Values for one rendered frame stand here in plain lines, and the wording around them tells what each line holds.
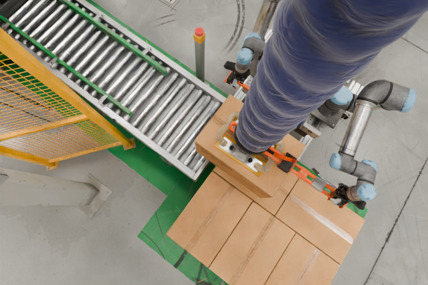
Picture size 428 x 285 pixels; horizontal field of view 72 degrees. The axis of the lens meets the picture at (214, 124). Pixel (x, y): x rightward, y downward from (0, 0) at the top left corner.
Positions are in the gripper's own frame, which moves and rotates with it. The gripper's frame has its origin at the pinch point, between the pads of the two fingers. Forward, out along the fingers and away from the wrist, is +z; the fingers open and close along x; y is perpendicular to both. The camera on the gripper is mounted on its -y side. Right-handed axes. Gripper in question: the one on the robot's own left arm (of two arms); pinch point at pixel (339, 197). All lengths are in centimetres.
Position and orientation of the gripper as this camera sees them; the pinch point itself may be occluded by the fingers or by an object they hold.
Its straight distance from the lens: 188.3
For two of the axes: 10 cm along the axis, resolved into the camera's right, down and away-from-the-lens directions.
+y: -8.2, -5.6, 1.3
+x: -5.7, 7.9, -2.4
